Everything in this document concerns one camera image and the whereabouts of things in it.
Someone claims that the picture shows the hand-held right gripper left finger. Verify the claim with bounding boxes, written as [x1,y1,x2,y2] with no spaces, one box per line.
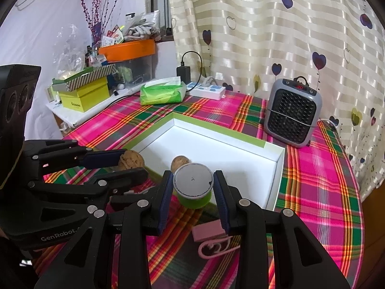
[34,170,175,289]

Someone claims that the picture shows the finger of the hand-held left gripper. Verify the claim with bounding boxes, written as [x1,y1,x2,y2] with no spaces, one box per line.
[27,168,157,233]
[25,140,129,174]

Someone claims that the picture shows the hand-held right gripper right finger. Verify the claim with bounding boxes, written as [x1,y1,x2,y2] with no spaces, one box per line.
[213,170,351,289]

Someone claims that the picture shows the brown walnut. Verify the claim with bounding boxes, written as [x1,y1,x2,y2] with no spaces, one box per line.
[170,156,191,172]
[118,150,145,172]

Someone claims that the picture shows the pink clip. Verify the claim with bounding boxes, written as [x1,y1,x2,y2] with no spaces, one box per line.
[192,219,241,259]

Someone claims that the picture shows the green cup with white lid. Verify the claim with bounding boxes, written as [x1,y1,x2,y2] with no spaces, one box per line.
[172,163,215,210]

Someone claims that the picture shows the white box with green rim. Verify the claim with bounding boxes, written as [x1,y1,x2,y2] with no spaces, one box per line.
[120,111,286,213]

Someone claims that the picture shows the yellow-green cardboard box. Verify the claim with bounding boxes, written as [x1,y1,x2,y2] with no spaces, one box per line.
[58,77,110,112]

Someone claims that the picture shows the clear plastic bag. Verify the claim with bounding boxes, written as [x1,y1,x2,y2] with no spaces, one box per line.
[53,24,86,79]

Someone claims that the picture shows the striped box lid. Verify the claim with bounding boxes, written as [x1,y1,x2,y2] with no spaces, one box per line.
[52,64,116,92]

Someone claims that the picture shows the green tissue pack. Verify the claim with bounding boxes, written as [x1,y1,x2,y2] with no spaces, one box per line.
[140,77,187,106]

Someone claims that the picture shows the pink green plaid tablecloth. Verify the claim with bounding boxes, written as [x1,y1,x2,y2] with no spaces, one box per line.
[32,89,361,289]

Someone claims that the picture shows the clear bin with orange lid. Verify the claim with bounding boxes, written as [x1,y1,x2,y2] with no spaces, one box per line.
[99,39,156,88]

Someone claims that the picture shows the grey portable heater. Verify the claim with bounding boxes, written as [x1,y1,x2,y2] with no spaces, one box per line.
[264,77,322,149]

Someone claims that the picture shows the white blue power strip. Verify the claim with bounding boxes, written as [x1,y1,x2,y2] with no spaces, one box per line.
[185,77,227,100]

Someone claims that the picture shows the purple decorative branches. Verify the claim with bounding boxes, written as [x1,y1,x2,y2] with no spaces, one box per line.
[77,0,130,41]

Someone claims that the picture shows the black charger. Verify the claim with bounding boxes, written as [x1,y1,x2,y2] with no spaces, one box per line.
[176,66,191,83]

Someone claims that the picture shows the pile of colourful cards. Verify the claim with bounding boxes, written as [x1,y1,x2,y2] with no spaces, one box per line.
[101,27,125,47]

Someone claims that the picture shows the white work gloves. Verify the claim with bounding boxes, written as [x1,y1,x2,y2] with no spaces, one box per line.
[125,22,154,41]

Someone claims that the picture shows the clear plastic packet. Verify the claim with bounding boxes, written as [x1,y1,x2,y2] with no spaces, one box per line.
[141,10,160,33]

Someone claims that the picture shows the cream striped heart curtain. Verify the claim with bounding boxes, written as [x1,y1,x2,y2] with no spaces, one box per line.
[167,0,385,201]

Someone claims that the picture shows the black charger cable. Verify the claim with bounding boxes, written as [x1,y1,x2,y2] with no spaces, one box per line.
[181,51,204,88]

